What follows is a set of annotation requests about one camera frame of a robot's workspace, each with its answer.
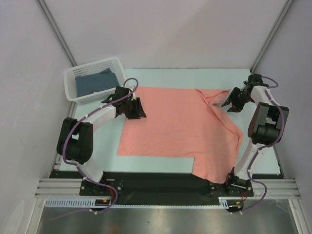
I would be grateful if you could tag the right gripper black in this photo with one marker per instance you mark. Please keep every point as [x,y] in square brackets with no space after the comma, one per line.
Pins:
[239,96]

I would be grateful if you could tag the corner aluminium post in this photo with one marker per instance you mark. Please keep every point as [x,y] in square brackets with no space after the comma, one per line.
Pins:
[56,31]
[272,33]

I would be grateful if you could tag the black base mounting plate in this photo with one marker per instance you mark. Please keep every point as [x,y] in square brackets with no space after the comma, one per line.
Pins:
[162,189]

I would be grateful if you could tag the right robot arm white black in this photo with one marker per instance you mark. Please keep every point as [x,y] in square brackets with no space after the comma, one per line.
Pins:
[265,130]

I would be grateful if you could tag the white plastic basket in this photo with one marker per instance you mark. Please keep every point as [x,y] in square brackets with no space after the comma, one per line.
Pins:
[90,68]

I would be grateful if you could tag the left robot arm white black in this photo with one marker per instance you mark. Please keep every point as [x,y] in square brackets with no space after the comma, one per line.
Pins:
[76,139]

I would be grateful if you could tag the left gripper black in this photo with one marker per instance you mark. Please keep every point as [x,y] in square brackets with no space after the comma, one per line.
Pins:
[138,112]

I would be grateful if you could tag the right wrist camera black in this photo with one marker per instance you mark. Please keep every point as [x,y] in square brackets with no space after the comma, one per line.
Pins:
[252,81]

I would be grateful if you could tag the white slotted cable duct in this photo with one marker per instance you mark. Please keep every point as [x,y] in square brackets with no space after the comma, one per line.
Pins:
[78,202]

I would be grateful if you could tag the blue grey t shirt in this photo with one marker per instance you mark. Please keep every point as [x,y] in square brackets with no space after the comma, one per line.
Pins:
[97,82]

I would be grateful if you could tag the salmon pink t shirt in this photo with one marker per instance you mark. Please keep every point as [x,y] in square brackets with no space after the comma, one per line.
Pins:
[185,123]

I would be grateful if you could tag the left corner aluminium post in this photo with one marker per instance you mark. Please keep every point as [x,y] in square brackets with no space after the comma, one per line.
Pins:
[56,31]

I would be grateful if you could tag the aluminium frame rail front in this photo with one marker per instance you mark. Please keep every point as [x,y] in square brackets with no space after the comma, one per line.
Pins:
[58,187]

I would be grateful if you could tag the right corner aluminium post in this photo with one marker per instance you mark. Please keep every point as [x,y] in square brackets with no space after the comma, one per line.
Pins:
[272,33]

